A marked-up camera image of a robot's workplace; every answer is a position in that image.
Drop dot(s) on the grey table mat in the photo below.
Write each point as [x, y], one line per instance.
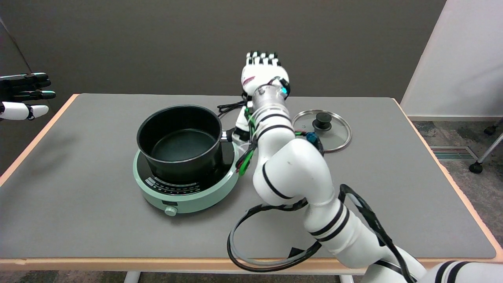
[78, 196]

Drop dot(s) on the white table leg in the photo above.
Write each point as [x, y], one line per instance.
[132, 277]
[346, 279]

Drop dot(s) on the black soup pot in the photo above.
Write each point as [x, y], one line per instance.
[180, 149]

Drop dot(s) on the floor vent grille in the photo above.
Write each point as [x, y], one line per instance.
[452, 153]

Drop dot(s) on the glass pot lid black knob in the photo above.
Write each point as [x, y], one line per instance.
[336, 133]

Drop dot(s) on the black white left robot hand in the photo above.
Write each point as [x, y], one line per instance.
[19, 92]

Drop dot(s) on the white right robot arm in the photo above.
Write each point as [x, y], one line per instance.
[294, 169]

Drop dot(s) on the green round induction stove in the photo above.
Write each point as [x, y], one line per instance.
[184, 196]

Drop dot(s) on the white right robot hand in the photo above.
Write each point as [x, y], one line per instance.
[261, 74]

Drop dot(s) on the grey chair leg black caster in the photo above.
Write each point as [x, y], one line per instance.
[487, 153]
[490, 129]

